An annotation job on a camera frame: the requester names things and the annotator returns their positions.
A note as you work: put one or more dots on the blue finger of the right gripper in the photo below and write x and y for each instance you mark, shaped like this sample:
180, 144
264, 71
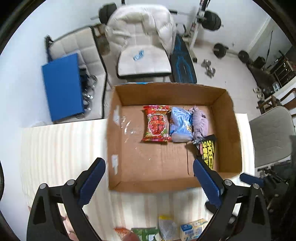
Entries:
248, 179

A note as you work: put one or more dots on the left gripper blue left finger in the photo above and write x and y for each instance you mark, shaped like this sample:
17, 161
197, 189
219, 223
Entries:
88, 181

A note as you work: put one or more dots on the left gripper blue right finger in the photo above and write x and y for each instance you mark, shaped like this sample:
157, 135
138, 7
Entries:
210, 181

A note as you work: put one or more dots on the black yellow shoe wipes packet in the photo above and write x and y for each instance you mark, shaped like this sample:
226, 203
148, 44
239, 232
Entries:
206, 149

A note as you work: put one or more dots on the white blue tissue box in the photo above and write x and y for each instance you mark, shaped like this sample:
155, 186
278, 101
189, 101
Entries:
192, 230

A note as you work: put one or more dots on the small red snack packet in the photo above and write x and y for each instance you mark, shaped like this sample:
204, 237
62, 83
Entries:
123, 233

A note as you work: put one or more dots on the silver yellow scouring sponge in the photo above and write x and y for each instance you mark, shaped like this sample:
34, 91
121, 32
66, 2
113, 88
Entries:
168, 228

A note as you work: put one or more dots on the purple cloth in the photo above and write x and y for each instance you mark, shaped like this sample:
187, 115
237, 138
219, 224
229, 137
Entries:
199, 123

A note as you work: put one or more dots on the blue tissue pack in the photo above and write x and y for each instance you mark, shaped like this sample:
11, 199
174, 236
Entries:
180, 129

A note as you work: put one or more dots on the green snack packet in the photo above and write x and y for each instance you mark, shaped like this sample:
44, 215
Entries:
147, 234

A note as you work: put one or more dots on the large red snack packet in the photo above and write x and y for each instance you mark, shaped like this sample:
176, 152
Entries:
157, 123

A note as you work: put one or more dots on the open cardboard box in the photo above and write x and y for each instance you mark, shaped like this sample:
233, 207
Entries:
150, 167

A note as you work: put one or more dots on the grey fabric chair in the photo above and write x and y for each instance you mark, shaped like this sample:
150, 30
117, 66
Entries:
271, 134

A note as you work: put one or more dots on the dark wooden chair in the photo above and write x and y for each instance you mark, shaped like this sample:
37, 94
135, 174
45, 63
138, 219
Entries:
273, 102

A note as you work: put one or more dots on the blue folded mat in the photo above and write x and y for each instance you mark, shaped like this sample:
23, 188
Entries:
63, 87

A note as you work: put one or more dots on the chrome dumbbell pair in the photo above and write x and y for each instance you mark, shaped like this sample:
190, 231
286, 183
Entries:
210, 71

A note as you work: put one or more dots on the black blue weight bench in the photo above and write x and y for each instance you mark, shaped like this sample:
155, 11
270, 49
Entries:
182, 67

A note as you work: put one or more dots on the white padded chair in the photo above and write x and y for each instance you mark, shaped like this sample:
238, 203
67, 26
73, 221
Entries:
155, 62

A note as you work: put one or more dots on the floor barbell with plates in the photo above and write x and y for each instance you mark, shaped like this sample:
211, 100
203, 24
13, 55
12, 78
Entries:
220, 51

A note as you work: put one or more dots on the blue wrapper on chair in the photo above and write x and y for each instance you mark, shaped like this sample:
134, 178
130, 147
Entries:
139, 55

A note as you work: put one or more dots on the beige quilted chair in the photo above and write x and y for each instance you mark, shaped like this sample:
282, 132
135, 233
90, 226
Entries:
84, 43

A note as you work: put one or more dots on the white squat rack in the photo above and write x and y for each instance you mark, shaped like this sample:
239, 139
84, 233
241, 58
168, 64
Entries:
190, 35

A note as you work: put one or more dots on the white puffer jacket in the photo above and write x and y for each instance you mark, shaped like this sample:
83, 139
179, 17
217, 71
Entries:
122, 34

